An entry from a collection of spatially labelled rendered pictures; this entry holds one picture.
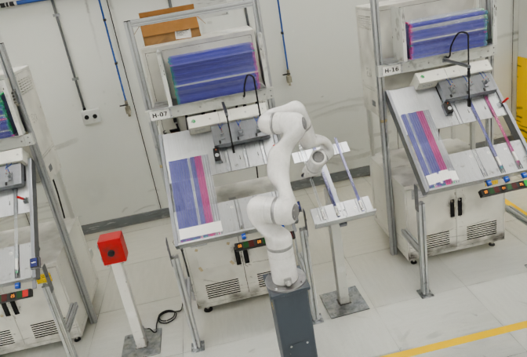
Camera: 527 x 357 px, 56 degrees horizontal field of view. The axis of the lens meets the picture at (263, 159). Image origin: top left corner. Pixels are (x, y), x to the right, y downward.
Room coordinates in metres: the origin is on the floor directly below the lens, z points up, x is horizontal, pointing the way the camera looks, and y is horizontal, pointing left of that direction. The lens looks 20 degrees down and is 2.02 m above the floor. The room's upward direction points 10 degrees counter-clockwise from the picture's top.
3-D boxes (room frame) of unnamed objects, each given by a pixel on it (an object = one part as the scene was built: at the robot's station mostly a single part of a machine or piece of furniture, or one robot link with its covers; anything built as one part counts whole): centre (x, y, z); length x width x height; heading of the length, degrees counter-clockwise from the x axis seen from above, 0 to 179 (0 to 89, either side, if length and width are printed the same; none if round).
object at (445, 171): (3.02, -1.21, 0.65); 1.01 x 0.73 x 1.29; 5
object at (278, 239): (1.96, 0.02, 1.00); 0.19 x 0.12 x 0.24; 60
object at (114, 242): (2.54, 0.94, 0.39); 0.24 x 0.24 x 0.78; 5
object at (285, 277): (1.94, -0.01, 0.79); 0.19 x 0.19 x 0.18
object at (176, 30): (3.24, 0.34, 1.82); 0.68 x 0.30 x 0.20; 95
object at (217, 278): (3.07, 0.27, 0.31); 0.70 x 0.65 x 0.62; 95
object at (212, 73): (2.95, 0.20, 1.52); 0.51 x 0.13 x 0.27; 95
